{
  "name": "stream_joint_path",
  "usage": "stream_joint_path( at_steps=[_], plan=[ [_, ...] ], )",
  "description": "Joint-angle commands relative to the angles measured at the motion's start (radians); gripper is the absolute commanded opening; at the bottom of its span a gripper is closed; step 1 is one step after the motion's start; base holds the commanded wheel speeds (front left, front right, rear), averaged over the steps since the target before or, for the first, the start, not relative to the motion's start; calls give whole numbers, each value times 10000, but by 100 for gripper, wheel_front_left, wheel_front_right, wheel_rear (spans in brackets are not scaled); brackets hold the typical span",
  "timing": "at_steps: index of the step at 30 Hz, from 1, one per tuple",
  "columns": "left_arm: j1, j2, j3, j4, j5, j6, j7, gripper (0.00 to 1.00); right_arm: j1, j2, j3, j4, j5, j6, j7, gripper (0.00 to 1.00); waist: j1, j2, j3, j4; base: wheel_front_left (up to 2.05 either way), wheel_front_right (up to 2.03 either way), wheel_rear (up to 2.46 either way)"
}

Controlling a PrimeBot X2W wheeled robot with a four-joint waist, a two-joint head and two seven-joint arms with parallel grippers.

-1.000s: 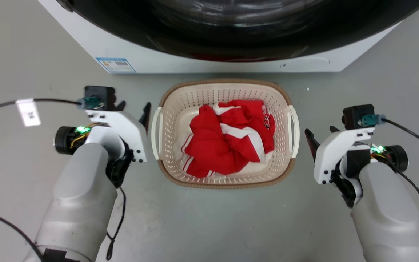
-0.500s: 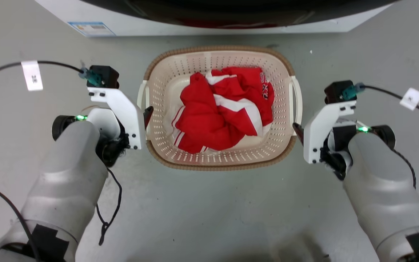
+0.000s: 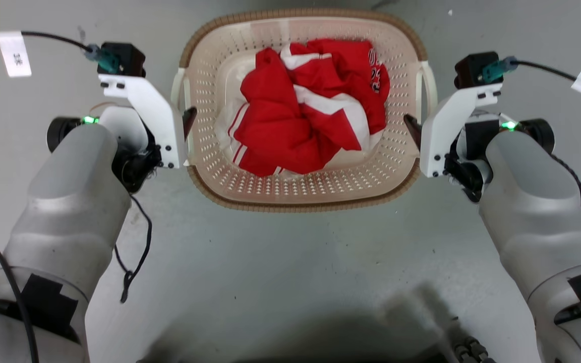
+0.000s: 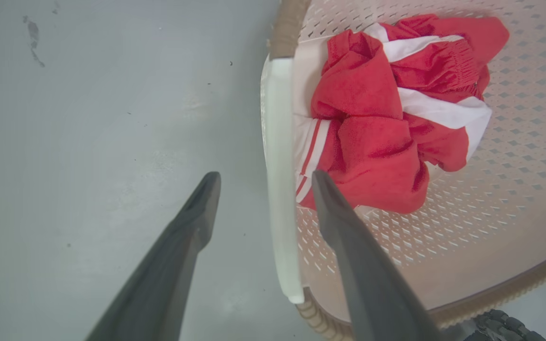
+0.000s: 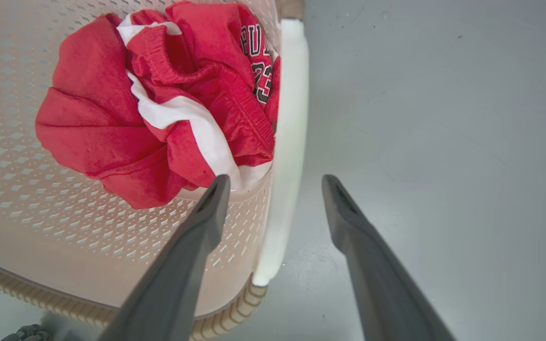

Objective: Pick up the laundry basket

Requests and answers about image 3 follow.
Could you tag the cream laundry basket brown rim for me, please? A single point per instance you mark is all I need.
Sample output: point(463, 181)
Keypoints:
point(290, 189)

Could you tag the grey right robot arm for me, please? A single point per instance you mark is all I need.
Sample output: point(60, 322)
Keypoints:
point(537, 212)

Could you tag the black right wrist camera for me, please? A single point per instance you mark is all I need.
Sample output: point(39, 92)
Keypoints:
point(469, 70)

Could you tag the red and white garment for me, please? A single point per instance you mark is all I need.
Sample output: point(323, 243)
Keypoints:
point(280, 121)

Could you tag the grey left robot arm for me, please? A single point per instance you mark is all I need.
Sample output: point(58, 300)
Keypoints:
point(63, 212)

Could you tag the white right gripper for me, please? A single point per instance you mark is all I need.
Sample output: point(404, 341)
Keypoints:
point(437, 131)

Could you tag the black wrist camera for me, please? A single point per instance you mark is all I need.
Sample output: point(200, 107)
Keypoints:
point(469, 70)
point(126, 58)

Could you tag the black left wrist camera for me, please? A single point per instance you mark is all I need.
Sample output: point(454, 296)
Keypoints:
point(126, 58)

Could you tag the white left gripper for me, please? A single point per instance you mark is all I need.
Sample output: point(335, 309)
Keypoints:
point(162, 121)

